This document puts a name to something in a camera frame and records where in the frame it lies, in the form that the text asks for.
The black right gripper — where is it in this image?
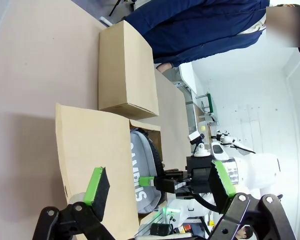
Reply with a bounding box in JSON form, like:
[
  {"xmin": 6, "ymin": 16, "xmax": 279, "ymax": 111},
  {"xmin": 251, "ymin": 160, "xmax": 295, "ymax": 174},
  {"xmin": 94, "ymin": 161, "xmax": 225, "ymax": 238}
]
[{"xmin": 139, "ymin": 156, "xmax": 215, "ymax": 195}]

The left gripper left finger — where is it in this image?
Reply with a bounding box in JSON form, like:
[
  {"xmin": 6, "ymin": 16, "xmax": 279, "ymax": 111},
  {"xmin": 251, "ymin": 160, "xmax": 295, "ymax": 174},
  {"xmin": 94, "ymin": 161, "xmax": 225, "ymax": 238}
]
[{"xmin": 32, "ymin": 166, "xmax": 116, "ymax": 240}]

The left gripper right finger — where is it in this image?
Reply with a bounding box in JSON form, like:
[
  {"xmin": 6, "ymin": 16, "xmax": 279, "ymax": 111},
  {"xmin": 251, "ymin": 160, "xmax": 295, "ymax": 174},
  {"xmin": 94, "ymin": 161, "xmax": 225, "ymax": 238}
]
[{"xmin": 207, "ymin": 159, "xmax": 298, "ymax": 240}]

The grey zip pouch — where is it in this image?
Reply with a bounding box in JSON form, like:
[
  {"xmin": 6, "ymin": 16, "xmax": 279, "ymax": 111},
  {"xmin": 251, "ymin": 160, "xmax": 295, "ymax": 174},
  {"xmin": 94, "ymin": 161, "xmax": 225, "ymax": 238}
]
[{"xmin": 129, "ymin": 128, "xmax": 165, "ymax": 215}]

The brown cardboard box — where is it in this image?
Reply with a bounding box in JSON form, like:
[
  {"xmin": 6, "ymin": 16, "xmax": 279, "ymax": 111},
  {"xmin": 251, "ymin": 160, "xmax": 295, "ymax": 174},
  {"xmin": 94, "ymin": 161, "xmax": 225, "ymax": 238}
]
[
  {"xmin": 97, "ymin": 19, "xmax": 160, "ymax": 120},
  {"xmin": 55, "ymin": 102, "xmax": 166, "ymax": 240}
]

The person's left hand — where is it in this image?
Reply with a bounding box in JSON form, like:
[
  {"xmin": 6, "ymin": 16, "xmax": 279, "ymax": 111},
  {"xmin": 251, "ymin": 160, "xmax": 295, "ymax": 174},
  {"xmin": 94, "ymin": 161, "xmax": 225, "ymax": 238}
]
[{"xmin": 156, "ymin": 62, "xmax": 173, "ymax": 74}]

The background person dark hair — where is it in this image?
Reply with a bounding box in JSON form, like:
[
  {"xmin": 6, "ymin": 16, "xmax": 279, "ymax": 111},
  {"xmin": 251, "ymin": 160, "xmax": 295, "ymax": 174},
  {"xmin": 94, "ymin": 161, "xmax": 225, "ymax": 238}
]
[{"xmin": 236, "ymin": 223, "xmax": 254, "ymax": 240}]

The white tripod device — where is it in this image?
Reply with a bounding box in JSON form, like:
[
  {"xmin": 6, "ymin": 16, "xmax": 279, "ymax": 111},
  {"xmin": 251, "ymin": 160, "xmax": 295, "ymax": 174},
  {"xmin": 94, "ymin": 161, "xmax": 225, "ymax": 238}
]
[{"xmin": 209, "ymin": 129, "xmax": 256, "ymax": 154}]

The green framed cart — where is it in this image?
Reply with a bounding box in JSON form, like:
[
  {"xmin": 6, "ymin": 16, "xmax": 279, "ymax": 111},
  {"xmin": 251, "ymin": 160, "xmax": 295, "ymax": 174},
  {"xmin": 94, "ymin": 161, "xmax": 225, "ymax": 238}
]
[{"xmin": 195, "ymin": 92, "xmax": 217, "ymax": 122}]

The person in blue jacket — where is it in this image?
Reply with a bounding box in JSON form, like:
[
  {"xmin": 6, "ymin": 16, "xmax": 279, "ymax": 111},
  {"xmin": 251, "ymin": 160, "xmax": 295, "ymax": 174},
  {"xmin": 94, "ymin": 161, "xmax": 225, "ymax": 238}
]
[{"xmin": 124, "ymin": 0, "xmax": 300, "ymax": 68}]

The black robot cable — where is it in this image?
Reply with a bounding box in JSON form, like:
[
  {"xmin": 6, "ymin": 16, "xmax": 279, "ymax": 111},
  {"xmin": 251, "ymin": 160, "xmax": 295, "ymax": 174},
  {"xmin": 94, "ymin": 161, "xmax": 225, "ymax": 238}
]
[{"xmin": 191, "ymin": 192, "xmax": 225, "ymax": 215}]

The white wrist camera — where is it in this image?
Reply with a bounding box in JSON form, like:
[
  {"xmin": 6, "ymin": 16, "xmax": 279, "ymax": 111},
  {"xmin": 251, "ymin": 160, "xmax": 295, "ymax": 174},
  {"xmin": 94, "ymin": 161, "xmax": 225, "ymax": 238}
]
[{"xmin": 188, "ymin": 131, "xmax": 212, "ymax": 158}]

